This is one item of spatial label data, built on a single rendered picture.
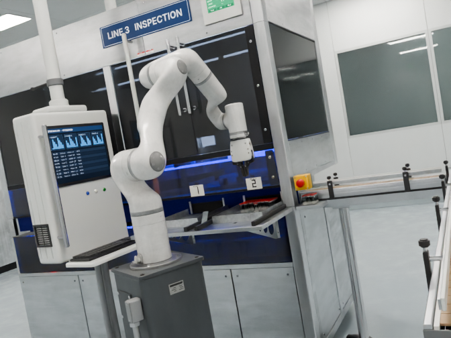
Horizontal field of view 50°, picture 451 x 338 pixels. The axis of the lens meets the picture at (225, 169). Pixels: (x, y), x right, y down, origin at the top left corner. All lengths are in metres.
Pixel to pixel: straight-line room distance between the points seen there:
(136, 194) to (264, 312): 1.16
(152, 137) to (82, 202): 0.98
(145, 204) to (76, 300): 1.73
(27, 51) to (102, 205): 1.17
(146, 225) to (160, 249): 0.10
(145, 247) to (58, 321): 1.87
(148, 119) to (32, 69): 1.65
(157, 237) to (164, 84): 0.56
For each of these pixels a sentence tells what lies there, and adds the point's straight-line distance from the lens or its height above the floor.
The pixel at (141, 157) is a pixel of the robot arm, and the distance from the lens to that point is 1.66.
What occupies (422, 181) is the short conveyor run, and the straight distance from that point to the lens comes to 2.37.
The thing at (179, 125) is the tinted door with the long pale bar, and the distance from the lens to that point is 2.63.
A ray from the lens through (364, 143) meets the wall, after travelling 6.95.
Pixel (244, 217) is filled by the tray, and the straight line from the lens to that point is 2.21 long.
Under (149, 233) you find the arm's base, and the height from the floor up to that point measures 0.98.
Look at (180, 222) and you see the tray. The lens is 2.38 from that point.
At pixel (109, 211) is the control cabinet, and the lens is 2.73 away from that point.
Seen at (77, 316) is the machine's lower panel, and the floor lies 0.30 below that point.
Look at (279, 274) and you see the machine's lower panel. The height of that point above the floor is 0.54.
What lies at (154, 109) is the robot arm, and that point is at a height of 1.41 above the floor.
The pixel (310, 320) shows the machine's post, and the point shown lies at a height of 0.30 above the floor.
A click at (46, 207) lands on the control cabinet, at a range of 2.50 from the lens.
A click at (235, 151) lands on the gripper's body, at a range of 2.18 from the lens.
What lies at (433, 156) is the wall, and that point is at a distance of 6.87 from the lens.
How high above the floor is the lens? 1.25
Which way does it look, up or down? 3 degrees down
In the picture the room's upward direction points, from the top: 10 degrees counter-clockwise
